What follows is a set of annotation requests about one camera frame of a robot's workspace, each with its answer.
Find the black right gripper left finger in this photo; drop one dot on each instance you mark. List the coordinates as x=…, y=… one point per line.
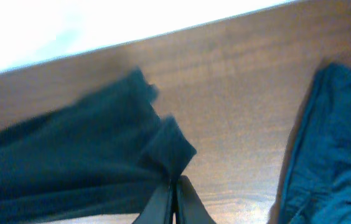
x=159, y=209

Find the black t-shirt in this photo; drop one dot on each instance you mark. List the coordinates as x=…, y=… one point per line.
x=105, y=153

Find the blue folded garment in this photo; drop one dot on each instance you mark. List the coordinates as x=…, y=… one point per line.
x=317, y=183

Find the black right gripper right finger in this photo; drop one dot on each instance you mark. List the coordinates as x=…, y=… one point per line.
x=189, y=207

